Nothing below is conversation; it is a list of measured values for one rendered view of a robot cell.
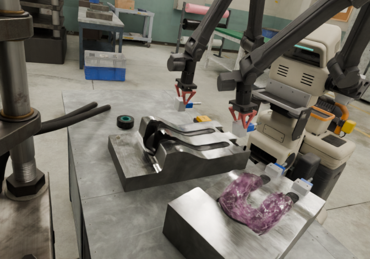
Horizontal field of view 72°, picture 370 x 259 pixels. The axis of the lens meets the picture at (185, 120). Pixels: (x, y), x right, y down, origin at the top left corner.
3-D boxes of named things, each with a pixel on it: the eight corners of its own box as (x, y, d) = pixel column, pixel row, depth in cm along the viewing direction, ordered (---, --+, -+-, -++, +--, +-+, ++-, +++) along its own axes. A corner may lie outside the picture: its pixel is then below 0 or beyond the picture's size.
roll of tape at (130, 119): (130, 120, 124) (131, 114, 123) (136, 128, 119) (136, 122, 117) (114, 122, 120) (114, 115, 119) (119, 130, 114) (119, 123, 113)
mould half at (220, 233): (256, 172, 104) (264, 150, 99) (319, 212, 88) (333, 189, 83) (162, 232, 70) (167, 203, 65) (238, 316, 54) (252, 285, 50)
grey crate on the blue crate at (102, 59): (123, 61, 431) (123, 53, 425) (126, 69, 398) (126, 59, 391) (84, 59, 408) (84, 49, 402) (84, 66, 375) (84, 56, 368)
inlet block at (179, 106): (197, 106, 127) (199, 96, 125) (202, 110, 123) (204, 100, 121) (173, 107, 121) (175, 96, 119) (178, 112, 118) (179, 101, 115)
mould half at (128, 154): (212, 136, 124) (218, 112, 118) (245, 168, 104) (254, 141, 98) (107, 147, 101) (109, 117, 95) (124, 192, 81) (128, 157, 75)
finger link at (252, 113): (241, 132, 97) (243, 109, 93) (230, 125, 103) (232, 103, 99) (256, 128, 99) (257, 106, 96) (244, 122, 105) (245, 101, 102)
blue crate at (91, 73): (121, 74, 441) (122, 61, 431) (125, 81, 407) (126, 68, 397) (84, 71, 417) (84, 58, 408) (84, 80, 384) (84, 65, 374)
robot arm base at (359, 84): (371, 83, 101) (340, 73, 108) (372, 71, 94) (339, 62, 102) (358, 100, 100) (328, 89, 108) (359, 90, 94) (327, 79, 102)
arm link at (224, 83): (258, 75, 85) (252, 57, 89) (224, 76, 84) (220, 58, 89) (249, 96, 95) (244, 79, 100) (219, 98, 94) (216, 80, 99)
